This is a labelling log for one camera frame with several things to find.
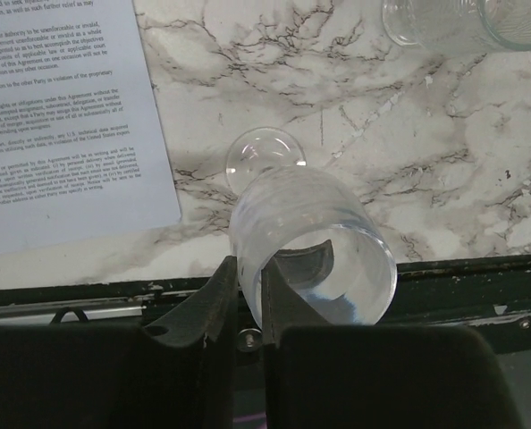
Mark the printed paper sheet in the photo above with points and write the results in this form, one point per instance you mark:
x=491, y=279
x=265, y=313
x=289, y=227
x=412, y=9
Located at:
x=82, y=152

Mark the clear wine glass front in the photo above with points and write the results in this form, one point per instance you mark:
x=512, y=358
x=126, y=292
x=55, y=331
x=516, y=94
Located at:
x=312, y=225

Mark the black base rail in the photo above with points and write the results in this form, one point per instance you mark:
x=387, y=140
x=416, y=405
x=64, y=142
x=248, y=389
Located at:
x=490, y=295

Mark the clear wine glass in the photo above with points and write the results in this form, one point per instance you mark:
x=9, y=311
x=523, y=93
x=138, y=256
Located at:
x=459, y=27
x=312, y=225

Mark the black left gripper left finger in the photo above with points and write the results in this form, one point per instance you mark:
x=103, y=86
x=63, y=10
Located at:
x=176, y=372

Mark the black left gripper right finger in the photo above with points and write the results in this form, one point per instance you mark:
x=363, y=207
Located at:
x=408, y=376

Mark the clear wine glass back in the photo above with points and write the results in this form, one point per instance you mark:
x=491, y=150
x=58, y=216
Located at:
x=459, y=27

